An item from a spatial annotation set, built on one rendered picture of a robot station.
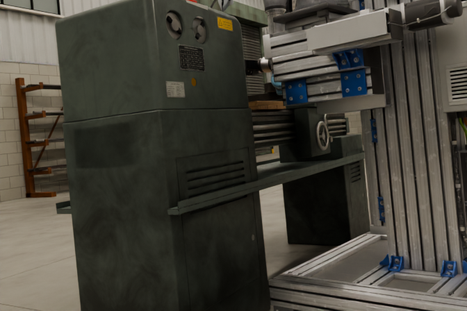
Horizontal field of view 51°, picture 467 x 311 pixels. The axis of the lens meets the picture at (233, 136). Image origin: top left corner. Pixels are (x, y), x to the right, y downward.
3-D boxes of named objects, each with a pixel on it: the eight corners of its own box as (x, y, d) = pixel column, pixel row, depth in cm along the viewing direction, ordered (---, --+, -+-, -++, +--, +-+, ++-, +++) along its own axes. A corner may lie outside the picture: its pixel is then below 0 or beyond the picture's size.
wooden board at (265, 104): (258, 109, 231) (256, 101, 231) (196, 116, 250) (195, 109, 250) (285, 108, 256) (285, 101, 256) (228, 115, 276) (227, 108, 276)
